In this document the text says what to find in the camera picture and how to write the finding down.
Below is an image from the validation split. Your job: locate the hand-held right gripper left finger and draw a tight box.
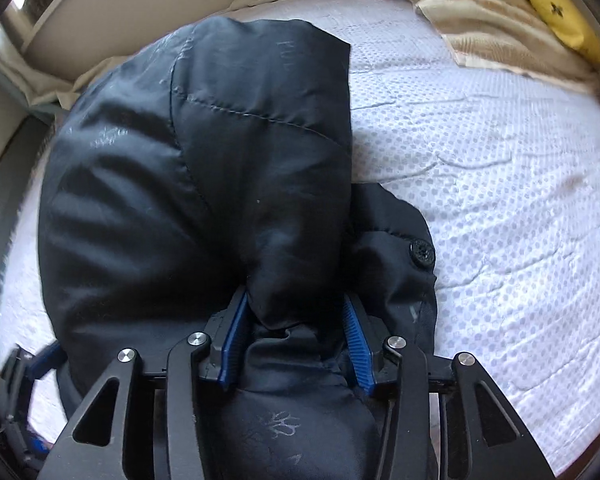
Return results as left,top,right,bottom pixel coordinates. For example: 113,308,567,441
39,290,253,480

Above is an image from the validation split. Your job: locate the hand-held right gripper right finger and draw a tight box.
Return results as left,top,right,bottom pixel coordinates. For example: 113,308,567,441
341,292,556,480

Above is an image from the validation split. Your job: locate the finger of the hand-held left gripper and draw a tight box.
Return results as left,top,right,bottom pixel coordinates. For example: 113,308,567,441
10,342,66,381

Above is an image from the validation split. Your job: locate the dark navy buttoned jacket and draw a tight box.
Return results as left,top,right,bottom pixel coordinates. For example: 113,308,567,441
37,17,438,480

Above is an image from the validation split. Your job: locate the white textured bed cover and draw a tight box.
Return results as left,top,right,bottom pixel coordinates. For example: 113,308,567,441
0,0,600,476

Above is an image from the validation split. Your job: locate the beige blanket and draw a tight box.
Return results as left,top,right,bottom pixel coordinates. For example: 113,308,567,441
400,0,600,81

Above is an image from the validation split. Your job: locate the yellow printed pillow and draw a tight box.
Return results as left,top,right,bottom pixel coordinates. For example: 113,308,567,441
487,0,600,63

